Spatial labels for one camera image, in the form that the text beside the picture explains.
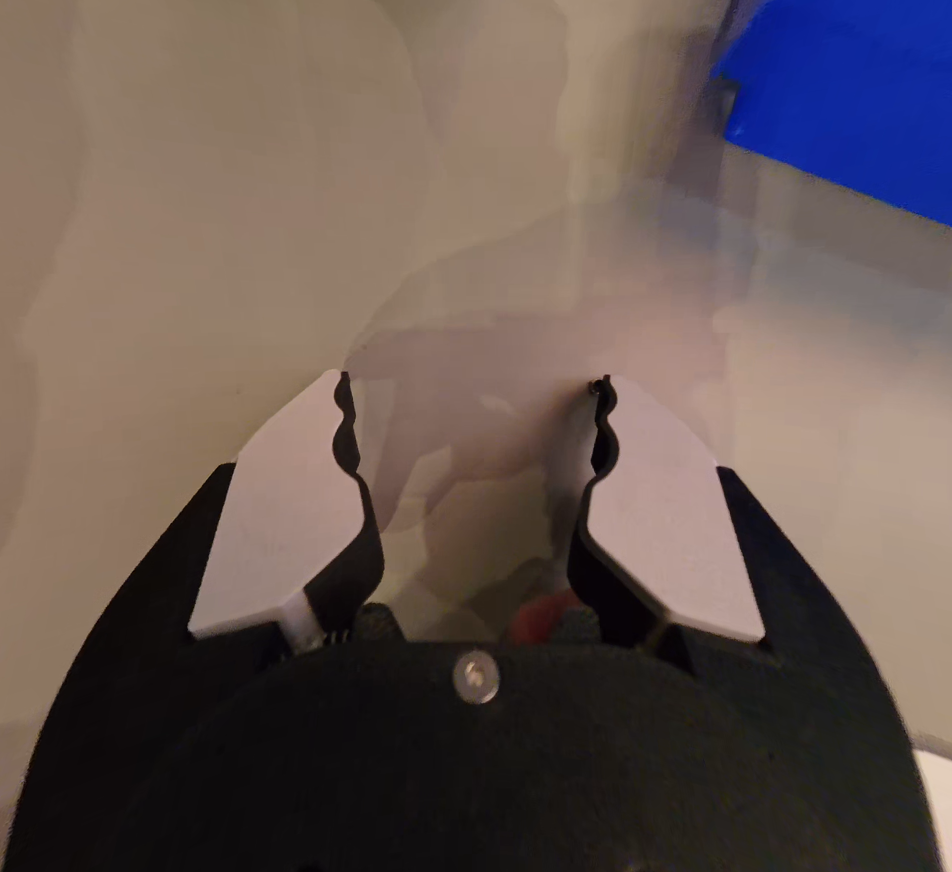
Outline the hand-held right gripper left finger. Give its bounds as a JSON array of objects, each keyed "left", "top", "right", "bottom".
[{"left": 186, "top": 368, "right": 386, "bottom": 648}]

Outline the blue plastic bin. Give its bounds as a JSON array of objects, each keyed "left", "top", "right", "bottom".
[{"left": 708, "top": 0, "right": 952, "bottom": 227}]

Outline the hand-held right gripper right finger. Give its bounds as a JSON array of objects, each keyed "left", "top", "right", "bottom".
[{"left": 567, "top": 374, "right": 769, "bottom": 651}]

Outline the grey desk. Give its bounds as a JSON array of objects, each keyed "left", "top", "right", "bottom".
[{"left": 0, "top": 0, "right": 952, "bottom": 843}]

